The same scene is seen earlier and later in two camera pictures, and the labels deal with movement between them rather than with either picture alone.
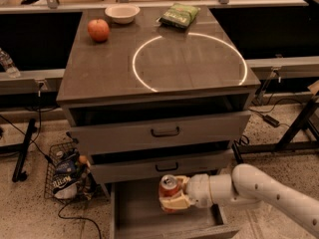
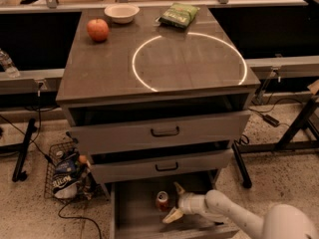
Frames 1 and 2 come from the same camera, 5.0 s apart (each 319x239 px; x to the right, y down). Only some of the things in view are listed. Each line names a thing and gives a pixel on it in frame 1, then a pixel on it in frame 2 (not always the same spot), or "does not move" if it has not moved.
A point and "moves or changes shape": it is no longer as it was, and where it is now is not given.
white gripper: x=198 y=190 -> x=186 y=203
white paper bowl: x=122 y=13 does not move
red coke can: x=169 y=187 moves or changes shape
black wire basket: x=67 y=176 does not move
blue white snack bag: x=64 y=179 does not move
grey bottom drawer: x=136 y=213 does not move
